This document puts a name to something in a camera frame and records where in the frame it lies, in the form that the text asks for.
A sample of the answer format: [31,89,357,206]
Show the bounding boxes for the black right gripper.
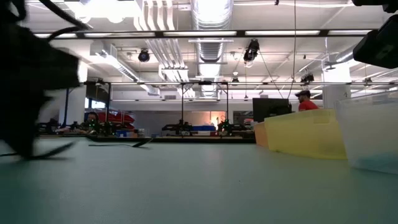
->
[353,14,398,70]

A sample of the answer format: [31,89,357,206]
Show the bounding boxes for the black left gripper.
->
[0,26,80,157]

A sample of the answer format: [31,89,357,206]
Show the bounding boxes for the black spoon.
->
[88,138,153,149]
[29,141,76,161]

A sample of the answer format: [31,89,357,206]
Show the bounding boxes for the clear plastic bin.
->
[334,90,398,175]

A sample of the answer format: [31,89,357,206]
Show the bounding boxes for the person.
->
[81,111,101,133]
[294,90,320,112]

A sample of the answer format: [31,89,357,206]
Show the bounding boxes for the red background equipment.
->
[98,110,136,130]

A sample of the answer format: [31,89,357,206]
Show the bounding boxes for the yellow plastic bin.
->
[264,108,348,161]

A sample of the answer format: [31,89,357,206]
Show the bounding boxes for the black computer monitor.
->
[252,97,294,124]

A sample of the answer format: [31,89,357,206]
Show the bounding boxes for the white ceiling light fixture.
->
[67,0,137,25]

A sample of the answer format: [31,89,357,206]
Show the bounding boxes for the green table mat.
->
[0,138,398,224]

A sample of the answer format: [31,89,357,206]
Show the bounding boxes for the black overhead light bar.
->
[34,29,374,40]

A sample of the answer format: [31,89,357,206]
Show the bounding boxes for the blue storage box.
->
[192,124,217,132]

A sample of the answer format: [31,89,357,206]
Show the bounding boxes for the white ceiling vent duct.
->
[90,46,161,96]

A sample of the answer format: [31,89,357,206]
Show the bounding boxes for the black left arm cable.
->
[37,0,94,43]

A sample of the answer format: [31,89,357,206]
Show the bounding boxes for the black background workstation frame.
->
[63,80,398,138]

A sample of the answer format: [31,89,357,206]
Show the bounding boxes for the black aluminium table frame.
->
[86,135,256,144]

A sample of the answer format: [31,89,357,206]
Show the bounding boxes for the silver ceiling air duct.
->
[190,0,234,98]

